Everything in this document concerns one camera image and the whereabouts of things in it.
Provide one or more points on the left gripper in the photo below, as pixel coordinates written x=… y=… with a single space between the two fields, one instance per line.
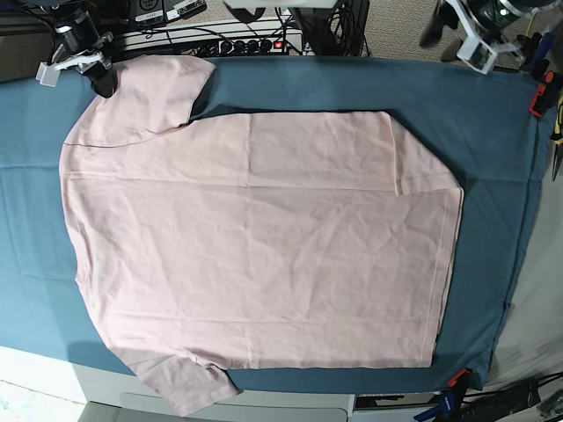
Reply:
x=483 y=20

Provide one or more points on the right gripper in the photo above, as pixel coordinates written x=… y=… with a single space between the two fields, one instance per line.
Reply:
x=83 y=49

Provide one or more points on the pink T-shirt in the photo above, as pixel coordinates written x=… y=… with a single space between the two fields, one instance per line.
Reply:
x=252 y=240

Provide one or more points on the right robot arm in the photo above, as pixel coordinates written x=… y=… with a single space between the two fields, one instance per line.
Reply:
x=78 y=9

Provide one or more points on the teal table cloth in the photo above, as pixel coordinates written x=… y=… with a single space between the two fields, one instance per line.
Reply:
x=480 y=126

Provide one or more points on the orange black clamp right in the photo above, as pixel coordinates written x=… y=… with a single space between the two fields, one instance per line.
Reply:
x=545 y=95

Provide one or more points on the white power strip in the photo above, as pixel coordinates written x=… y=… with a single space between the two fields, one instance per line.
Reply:
x=202 y=44

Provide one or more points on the orange blue clamp bottom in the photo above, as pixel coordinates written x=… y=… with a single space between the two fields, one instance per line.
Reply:
x=450 y=400

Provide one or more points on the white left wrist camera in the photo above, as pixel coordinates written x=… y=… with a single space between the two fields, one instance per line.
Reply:
x=477 y=55

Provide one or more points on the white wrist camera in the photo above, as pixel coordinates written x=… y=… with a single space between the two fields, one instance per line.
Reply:
x=477 y=55
x=47 y=75

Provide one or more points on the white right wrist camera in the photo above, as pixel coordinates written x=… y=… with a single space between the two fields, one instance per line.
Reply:
x=47 y=75

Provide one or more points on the yellow handled pliers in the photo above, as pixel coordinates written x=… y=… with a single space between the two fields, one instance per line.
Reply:
x=557 y=140

